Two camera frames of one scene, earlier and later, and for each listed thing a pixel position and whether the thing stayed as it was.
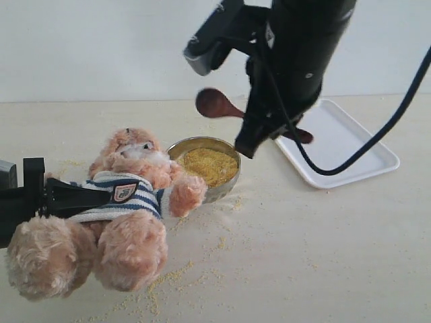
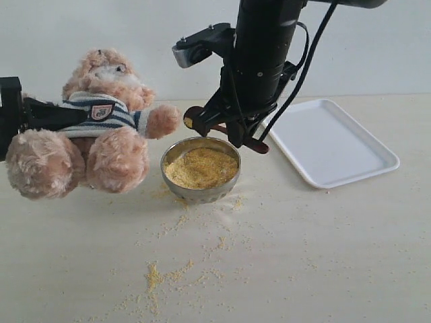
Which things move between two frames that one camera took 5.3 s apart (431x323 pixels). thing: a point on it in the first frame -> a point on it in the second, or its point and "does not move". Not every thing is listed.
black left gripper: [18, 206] -> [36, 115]
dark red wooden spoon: [211, 102] -> [190, 118]
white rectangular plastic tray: [335, 138] does not move
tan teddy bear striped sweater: [122, 244] -> [105, 114]
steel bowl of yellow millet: [216, 161] does not move
